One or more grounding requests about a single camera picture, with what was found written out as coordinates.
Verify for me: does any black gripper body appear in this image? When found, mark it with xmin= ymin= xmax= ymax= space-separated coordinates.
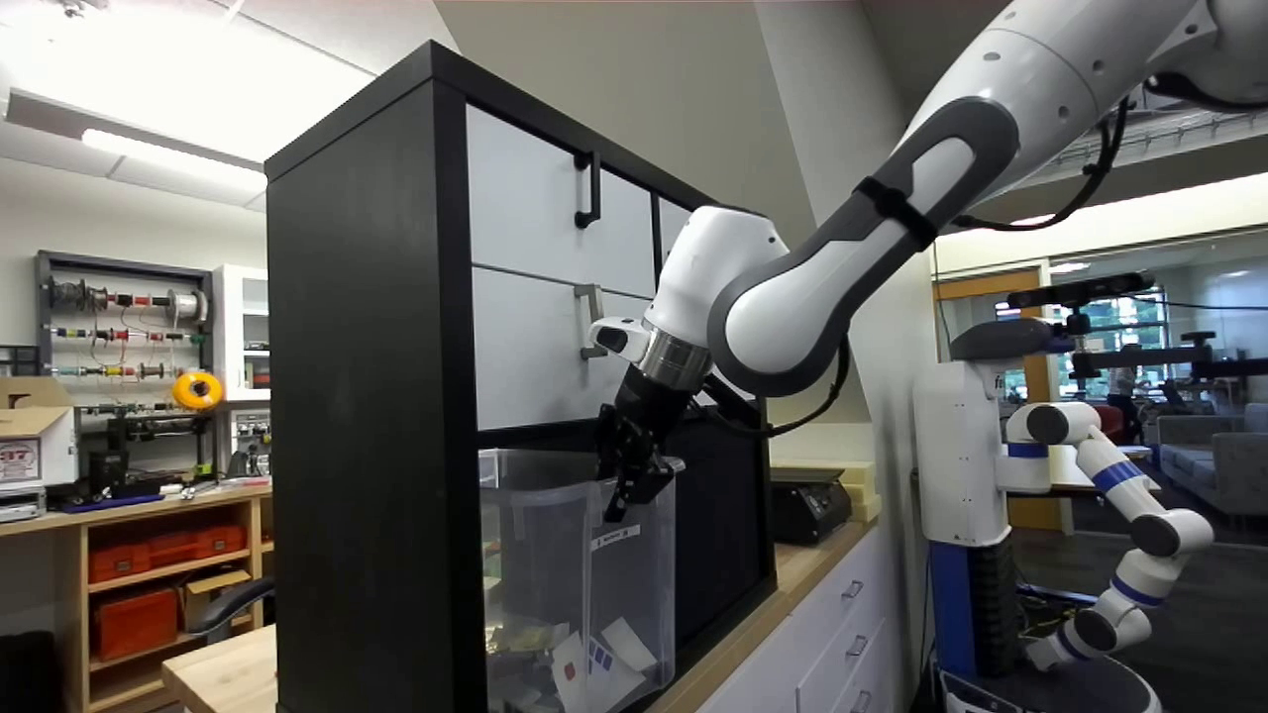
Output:
xmin=600 ymin=369 xmax=692 ymax=469

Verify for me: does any clear plastic storage box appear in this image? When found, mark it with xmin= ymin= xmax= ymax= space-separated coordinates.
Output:
xmin=474 ymin=442 xmax=691 ymax=713

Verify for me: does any black cube shelf unit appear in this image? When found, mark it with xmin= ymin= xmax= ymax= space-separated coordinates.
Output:
xmin=263 ymin=34 xmax=781 ymax=713

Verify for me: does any tan box under workbench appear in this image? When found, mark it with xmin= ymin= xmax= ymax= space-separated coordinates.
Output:
xmin=180 ymin=565 xmax=254 ymax=635

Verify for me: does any wooden shelf with red bins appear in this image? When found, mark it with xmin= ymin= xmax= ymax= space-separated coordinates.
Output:
xmin=0 ymin=479 xmax=278 ymax=713

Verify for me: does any white cardboard box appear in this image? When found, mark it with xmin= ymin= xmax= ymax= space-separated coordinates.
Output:
xmin=0 ymin=378 xmax=82 ymax=501

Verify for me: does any black countertop device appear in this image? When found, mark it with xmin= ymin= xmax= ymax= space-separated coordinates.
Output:
xmin=764 ymin=462 xmax=857 ymax=547

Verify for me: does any white packet with blue print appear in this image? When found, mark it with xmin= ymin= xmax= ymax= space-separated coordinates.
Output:
xmin=546 ymin=614 xmax=662 ymax=713

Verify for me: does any white and blue humanoid robot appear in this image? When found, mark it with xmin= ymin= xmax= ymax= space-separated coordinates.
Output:
xmin=910 ymin=314 xmax=1221 ymax=713

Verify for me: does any black curved chair armrest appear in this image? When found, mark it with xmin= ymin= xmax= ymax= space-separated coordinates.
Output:
xmin=194 ymin=573 xmax=278 ymax=647

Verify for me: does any yellow spool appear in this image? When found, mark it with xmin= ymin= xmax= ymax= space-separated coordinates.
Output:
xmin=171 ymin=369 xmax=229 ymax=421

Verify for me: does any long red storage bin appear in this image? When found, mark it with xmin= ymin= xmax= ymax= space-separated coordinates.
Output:
xmin=87 ymin=518 xmax=250 ymax=585

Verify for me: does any black bench machine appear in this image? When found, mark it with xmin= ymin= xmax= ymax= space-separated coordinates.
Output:
xmin=57 ymin=399 xmax=221 ymax=510

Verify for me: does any orange toolbox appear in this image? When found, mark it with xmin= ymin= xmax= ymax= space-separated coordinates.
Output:
xmin=87 ymin=585 xmax=185 ymax=666

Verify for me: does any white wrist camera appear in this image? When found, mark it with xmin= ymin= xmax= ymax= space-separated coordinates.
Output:
xmin=589 ymin=318 xmax=642 ymax=359

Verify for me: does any grey drawer handle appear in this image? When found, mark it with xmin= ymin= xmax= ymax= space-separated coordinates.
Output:
xmin=573 ymin=283 xmax=609 ymax=359

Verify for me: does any white drawer with grey handle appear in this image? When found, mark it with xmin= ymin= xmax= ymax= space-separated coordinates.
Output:
xmin=468 ymin=267 xmax=666 ymax=435

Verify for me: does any black drawer handle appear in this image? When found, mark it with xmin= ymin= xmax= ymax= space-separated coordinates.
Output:
xmin=572 ymin=145 xmax=608 ymax=233

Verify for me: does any white drawer with black handle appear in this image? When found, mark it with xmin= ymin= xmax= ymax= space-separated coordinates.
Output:
xmin=465 ymin=102 xmax=662 ymax=300

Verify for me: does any grey wall tool rack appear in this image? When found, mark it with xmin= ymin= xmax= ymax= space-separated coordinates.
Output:
xmin=31 ymin=251 xmax=221 ymax=387

